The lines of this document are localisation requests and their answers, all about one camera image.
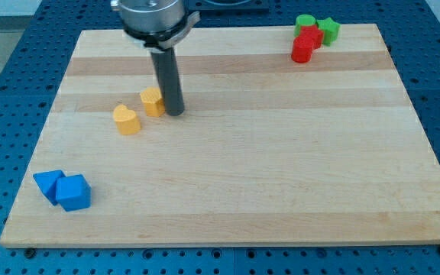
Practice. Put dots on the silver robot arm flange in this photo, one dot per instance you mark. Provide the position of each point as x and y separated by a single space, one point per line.
156 24

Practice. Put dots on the light wooden board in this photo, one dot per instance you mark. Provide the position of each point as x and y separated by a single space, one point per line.
268 152

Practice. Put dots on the yellow pentagon block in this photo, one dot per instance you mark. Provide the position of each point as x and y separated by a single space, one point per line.
152 101

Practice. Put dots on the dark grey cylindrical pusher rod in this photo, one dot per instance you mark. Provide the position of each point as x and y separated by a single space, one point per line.
166 69

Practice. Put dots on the yellow heart block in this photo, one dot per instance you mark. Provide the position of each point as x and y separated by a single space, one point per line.
126 120

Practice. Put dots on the red cylinder block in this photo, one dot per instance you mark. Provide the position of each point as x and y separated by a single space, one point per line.
302 49

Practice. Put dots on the red star block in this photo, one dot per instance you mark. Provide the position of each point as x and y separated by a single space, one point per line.
314 33

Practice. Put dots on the green cylinder block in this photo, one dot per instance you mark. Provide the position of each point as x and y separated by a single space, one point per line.
303 20

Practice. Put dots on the green star block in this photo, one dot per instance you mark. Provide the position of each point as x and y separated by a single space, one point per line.
330 28

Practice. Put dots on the blue cube block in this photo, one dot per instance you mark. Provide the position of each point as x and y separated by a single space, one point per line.
73 193

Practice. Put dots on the blue triangular block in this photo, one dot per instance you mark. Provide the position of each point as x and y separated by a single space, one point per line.
47 183

